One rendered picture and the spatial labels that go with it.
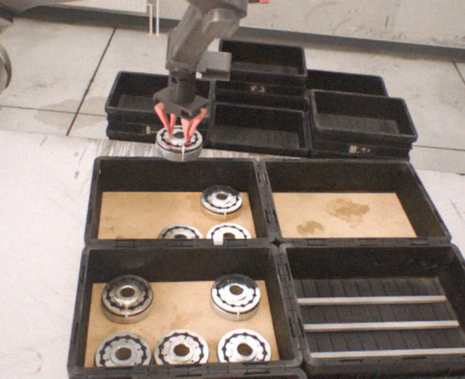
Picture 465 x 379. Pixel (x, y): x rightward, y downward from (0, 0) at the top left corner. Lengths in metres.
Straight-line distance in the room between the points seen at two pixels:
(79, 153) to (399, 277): 1.01
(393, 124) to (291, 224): 1.24
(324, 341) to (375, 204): 0.48
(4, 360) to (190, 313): 0.40
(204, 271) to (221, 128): 1.37
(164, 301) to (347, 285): 0.40
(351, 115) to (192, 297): 1.51
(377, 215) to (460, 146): 2.07
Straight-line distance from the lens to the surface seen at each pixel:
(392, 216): 1.54
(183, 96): 1.23
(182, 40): 0.98
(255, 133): 2.55
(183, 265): 1.24
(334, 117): 2.54
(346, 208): 1.52
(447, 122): 3.75
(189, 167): 1.44
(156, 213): 1.42
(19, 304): 1.44
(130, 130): 2.30
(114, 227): 1.39
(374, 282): 1.36
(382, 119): 2.61
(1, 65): 1.38
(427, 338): 1.30
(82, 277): 1.16
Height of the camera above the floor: 1.79
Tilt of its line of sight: 39 degrees down
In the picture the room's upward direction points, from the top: 7 degrees clockwise
